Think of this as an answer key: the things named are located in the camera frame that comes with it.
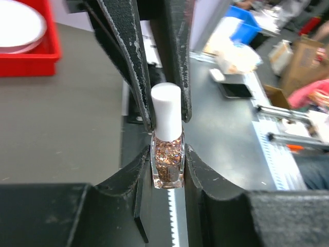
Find blue plastic bin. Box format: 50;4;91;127
225;6;262;45

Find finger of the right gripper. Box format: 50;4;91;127
164;1;193;123
84;1;155;131

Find cardboard box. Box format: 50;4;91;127
264;36;328;110

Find white nail polish cap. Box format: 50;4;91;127
151;82;182;142

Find white paper plates stack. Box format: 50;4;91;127
1;1;47;54

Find red plastic tray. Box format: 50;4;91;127
1;1;62;77

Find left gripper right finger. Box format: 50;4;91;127
185;145;328;246

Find white cable duct strip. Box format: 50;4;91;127
168;120;306;246

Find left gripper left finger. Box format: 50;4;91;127
1;146;152;246

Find glitter nail polish bottle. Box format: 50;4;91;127
150;129;186;189

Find smartphone on desk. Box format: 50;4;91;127
218;83;253;99

